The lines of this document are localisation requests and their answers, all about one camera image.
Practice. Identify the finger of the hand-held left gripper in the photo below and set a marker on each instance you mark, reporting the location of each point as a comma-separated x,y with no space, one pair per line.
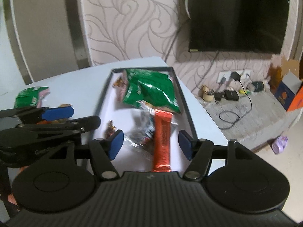
56,113
82,123

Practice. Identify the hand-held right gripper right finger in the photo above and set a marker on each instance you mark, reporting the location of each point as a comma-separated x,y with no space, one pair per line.
185,144

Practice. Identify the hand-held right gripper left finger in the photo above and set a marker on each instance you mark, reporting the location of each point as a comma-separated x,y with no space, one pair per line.
116,144

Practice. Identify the brown snack packet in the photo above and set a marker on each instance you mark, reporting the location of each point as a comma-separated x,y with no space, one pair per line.
119,82
64,105

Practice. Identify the orange snack packet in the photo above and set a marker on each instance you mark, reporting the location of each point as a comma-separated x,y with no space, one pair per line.
43,122

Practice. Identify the small brown candy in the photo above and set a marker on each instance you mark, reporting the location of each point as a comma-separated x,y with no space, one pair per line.
111,128

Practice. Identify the orange snack bar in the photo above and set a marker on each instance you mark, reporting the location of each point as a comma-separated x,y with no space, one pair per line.
162,141

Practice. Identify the clear dark snack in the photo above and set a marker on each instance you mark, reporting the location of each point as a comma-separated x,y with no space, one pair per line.
142,130

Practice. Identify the black rimmed white tray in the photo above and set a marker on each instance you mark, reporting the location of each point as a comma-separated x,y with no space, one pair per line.
111,104

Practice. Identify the green snack bag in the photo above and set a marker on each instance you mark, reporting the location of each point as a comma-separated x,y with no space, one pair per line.
26,98
153,89

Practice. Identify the beige ceramic pot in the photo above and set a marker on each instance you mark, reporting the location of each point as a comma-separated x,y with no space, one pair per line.
208,97

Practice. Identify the small black charger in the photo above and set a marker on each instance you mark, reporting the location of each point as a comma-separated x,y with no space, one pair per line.
217,97

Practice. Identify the black set-top box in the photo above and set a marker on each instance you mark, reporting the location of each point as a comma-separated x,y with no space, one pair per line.
230,95

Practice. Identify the grey plug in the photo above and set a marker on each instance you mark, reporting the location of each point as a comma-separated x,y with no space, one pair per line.
222,80

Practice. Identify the small yellow object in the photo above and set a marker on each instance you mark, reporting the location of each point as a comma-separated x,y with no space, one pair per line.
242,91

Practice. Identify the grey stone bench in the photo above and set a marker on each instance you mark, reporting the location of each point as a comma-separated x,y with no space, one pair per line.
260,118

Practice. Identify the black power adapter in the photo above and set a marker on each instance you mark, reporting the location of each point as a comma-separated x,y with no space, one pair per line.
235,76

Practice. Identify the pale door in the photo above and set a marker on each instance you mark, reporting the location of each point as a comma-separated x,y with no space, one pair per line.
42,28

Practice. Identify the dark green pouch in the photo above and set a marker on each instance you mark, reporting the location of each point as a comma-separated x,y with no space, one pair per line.
256,86

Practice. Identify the purple bottle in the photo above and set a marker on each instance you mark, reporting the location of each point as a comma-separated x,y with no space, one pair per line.
279,144

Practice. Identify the blue and orange cardboard box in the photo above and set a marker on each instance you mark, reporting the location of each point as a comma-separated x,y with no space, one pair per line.
284,94

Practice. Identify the brown cardboard box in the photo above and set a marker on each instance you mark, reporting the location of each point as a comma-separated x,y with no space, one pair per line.
292,66

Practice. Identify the white wall socket panel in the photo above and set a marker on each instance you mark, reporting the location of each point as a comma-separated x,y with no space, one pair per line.
224,74

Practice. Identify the black wall television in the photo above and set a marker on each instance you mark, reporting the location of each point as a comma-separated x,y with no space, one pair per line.
236,16

